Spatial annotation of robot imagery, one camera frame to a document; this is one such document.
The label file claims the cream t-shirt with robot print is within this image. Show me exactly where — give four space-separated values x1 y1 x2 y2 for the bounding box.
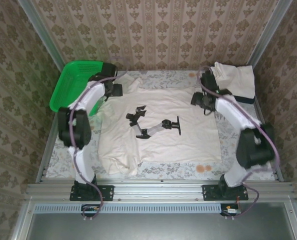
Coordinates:
98 74 223 176

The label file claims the folded white t-shirt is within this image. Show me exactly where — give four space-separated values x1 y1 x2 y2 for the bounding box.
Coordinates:
209 61 256 99

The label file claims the green plastic basket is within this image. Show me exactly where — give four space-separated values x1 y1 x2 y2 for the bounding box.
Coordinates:
49 60 107 117

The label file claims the floral tablecloth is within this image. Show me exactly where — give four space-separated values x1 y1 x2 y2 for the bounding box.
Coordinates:
45 69 277 181

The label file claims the black connector box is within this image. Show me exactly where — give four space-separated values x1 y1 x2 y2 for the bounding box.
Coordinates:
220 203 242 217
80 203 102 218

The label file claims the grey metal panel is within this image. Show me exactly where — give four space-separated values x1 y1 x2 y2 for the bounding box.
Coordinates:
25 212 297 240

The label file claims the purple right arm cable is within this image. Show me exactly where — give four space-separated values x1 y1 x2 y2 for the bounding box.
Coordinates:
197 65 281 221

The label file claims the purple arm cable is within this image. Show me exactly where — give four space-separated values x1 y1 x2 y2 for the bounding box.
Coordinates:
68 56 129 222
197 65 281 221

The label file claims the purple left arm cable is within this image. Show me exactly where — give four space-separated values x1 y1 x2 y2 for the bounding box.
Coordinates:
68 56 129 222

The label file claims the aluminium frame post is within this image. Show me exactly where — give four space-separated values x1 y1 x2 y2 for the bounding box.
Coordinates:
247 0 295 70
16 0 66 70

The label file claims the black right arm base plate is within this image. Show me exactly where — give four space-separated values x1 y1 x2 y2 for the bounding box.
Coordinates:
202 184 249 202

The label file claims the aluminium mounting rail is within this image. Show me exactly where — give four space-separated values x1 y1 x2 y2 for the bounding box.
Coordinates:
25 179 296 202

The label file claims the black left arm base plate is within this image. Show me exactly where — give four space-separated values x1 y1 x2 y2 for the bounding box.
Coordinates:
69 184 115 202

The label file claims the grey slotted cable duct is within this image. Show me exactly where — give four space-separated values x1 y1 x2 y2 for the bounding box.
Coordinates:
33 202 226 215

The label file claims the aluminium lower frame strut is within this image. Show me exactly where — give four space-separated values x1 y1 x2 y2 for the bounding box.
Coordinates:
10 199 36 240
283 201 297 240

